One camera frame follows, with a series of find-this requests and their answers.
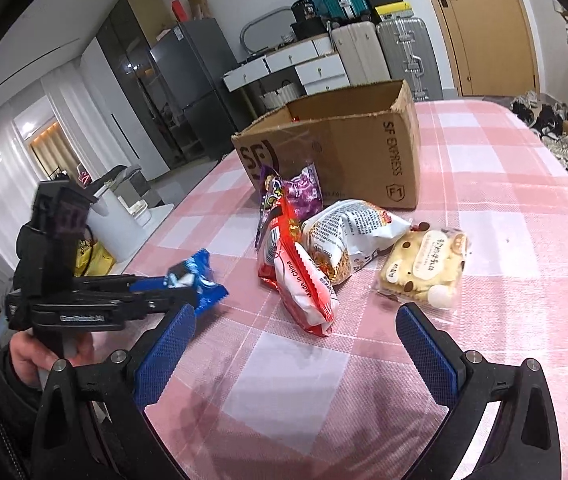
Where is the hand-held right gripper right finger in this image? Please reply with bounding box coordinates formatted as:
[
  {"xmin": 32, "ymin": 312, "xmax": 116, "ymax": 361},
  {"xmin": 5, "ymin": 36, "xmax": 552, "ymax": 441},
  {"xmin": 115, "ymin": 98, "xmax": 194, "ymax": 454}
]
[{"xmin": 395, "ymin": 302, "xmax": 562, "ymax": 480}]

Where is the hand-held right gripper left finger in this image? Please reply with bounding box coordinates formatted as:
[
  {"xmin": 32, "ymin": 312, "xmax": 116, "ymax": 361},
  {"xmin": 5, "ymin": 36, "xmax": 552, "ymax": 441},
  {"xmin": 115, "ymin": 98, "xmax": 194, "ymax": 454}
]
[{"xmin": 31, "ymin": 302, "xmax": 199, "ymax": 480}]

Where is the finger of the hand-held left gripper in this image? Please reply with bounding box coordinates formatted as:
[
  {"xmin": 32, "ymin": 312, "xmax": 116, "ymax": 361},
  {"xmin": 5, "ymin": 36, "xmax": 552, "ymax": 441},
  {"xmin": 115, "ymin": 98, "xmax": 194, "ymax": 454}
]
[
  {"xmin": 71, "ymin": 272, "xmax": 189, "ymax": 295},
  {"xmin": 114, "ymin": 287, "xmax": 202, "ymax": 322}
]

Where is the blue cookie packet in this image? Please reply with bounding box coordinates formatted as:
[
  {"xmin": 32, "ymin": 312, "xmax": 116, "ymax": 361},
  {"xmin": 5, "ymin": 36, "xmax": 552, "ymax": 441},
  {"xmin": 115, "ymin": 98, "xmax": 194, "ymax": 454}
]
[{"xmin": 164, "ymin": 249, "xmax": 229, "ymax": 315}]

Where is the beige cookie packet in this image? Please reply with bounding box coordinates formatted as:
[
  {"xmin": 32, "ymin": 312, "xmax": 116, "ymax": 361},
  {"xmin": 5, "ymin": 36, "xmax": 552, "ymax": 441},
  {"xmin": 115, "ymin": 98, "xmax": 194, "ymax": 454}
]
[{"xmin": 375, "ymin": 224, "xmax": 471, "ymax": 311}]

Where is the white red snack packet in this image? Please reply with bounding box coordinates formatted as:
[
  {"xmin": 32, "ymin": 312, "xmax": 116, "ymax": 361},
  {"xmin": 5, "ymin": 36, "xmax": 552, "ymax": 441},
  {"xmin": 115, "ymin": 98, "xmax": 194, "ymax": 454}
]
[{"xmin": 273, "ymin": 240, "xmax": 341, "ymax": 337}]

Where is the red black snack packet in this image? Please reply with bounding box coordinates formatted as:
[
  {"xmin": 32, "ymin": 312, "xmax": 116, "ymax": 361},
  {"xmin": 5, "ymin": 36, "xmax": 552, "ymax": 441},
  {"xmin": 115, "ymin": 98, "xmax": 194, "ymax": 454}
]
[{"xmin": 256, "ymin": 200, "xmax": 309, "ymax": 291}]

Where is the white noodle snack bag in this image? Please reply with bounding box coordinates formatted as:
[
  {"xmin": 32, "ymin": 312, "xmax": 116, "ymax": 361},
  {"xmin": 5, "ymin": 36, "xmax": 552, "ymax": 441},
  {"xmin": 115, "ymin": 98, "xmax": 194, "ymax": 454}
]
[{"xmin": 301, "ymin": 199, "xmax": 413, "ymax": 287}]

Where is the purple snack bag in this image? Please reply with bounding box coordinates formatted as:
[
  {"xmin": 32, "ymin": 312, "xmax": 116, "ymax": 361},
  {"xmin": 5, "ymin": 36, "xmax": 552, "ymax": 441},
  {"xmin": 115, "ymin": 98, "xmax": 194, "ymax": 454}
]
[{"xmin": 258, "ymin": 161, "xmax": 323, "ymax": 246}]

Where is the brown cardboard box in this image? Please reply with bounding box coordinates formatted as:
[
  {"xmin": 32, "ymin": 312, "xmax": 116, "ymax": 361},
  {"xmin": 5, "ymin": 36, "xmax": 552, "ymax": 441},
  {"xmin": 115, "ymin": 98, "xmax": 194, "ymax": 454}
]
[{"xmin": 231, "ymin": 79, "xmax": 421, "ymax": 211}]

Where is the person's left forearm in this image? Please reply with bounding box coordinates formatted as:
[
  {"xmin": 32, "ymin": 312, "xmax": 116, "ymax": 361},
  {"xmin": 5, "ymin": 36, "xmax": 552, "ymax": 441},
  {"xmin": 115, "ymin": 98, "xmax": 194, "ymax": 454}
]
[{"xmin": 0, "ymin": 345, "xmax": 44, "ymax": 480}]

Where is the person's left hand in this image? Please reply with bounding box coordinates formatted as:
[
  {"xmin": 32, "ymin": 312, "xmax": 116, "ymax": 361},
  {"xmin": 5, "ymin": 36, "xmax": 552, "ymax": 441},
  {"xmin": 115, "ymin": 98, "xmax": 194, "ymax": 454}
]
[{"xmin": 8, "ymin": 332, "xmax": 94, "ymax": 388}]

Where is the yellow plastic bag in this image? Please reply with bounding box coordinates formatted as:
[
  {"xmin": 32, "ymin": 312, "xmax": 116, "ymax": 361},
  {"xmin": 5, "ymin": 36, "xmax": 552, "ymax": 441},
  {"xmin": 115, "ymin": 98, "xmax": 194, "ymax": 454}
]
[{"xmin": 71, "ymin": 237, "xmax": 117, "ymax": 278}]

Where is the grey lidded bin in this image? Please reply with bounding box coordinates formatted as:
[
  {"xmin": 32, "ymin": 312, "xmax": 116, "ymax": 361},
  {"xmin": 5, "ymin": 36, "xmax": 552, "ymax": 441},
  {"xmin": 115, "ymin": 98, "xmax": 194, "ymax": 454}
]
[{"xmin": 91, "ymin": 164, "xmax": 149, "ymax": 211}]

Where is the pink checked tablecloth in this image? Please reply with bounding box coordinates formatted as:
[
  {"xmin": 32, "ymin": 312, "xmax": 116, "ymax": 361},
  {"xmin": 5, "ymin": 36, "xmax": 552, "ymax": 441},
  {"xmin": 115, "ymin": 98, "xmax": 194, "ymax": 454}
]
[{"xmin": 108, "ymin": 100, "xmax": 568, "ymax": 480}]

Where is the white wardrobe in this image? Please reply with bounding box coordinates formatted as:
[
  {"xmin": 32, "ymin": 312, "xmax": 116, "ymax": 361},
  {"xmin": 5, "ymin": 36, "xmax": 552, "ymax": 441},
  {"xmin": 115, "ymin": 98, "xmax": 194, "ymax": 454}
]
[{"xmin": 81, "ymin": 37, "xmax": 169, "ymax": 176}]

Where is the dark glass cabinet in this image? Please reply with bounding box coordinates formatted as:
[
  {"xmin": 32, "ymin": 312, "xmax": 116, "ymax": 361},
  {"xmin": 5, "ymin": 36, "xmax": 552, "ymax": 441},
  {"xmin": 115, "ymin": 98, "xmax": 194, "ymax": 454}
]
[{"xmin": 96, "ymin": 0, "xmax": 189, "ymax": 171}]

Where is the grey refrigerator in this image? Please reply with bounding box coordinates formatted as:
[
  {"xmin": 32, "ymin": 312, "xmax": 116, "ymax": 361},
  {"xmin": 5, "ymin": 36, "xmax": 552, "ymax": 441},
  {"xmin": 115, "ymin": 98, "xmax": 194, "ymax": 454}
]
[{"xmin": 150, "ymin": 17, "xmax": 249, "ymax": 161}]

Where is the grey white laundry basket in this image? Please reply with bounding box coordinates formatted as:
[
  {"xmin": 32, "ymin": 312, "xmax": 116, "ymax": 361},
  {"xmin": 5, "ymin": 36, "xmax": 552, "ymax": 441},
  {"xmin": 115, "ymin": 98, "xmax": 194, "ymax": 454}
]
[{"xmin": 259, "ymin": 82, "xmax": 299, "ymax": 111}]

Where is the pile of scattered shoes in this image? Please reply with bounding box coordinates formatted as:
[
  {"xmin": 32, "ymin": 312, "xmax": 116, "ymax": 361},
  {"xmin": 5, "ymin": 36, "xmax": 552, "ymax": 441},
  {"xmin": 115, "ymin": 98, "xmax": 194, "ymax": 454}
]
[{"xmin": 509, "ymin": 90, "xmax": 568, "ymax": 191}]

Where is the large flat cardboard box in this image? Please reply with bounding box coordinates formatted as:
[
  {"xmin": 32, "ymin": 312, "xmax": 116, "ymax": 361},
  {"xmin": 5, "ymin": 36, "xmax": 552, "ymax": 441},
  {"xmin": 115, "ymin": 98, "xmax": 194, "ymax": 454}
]
[{"xmin": 124, "ymin": 0, "xmax": 177, "ymax": 46}]

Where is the white drawer desk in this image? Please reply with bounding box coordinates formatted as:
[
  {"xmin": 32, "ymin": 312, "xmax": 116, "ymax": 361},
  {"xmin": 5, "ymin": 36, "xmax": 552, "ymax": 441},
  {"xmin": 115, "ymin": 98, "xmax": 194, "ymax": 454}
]
[{"xmin": 223, "ymin": 35, "xmax": 352, "ymax": 111}]

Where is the brown paper bag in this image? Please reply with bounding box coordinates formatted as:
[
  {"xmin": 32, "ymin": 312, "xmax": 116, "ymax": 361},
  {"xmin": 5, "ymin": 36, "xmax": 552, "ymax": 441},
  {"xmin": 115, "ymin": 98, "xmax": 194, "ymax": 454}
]
[{"xmin": 186, "ymin": 0, "xmax": 212, "ymax": 21}]

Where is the beige suitcase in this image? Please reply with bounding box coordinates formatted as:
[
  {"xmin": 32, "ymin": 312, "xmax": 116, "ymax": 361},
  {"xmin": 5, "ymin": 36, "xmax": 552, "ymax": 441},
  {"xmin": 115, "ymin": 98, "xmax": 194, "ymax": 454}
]
[{"xmin": 329, "ymin": 21, "xmax": 392, "ymax": 86}]

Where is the black storage box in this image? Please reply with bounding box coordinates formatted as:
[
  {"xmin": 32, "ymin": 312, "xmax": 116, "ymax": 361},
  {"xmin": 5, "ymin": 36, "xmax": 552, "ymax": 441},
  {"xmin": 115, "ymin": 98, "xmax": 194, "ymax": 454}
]
[{"xmin": 291, "ymin": 19, "xmax": 329, "ymax": 41}]

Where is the silver suitcase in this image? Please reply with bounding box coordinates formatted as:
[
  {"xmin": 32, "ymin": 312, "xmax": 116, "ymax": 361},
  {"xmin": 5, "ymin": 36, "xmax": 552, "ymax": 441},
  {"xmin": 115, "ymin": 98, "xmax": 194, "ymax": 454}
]
[{"xmin": 376, "ymin": 16, "xmax": 444, "ymax": 102}]

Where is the black gift bag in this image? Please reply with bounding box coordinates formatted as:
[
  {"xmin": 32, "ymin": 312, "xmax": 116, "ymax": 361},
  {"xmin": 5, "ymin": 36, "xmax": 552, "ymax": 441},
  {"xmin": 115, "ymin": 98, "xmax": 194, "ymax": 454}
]
[{"xmin": 291, "ymin": 0, "xmax": 322, "ymax": 23}]

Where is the wooden door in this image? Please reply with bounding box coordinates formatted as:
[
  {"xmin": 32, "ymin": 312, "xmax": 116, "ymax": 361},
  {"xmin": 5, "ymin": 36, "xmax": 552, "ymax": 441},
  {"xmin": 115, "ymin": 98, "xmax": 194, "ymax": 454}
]
[{"xmin": 411, "ymin": 0, "xmax": 540, "ymax": 97}]

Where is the yellow black shoe box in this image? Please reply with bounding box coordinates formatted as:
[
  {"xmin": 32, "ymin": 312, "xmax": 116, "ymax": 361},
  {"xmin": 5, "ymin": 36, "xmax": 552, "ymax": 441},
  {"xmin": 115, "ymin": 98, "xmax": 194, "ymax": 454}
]
[{"xmin": 371, "ymin": 2, "xmax": 415, "ymax": 23}]

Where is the arched grey frame mirror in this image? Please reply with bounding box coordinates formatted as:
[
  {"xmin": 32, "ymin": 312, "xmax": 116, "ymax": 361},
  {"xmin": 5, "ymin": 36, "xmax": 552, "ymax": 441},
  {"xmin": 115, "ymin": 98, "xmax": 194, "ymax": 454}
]
[{"xmin": 239, "ymin": 6, "xmax": 295, "ymax": 56}]

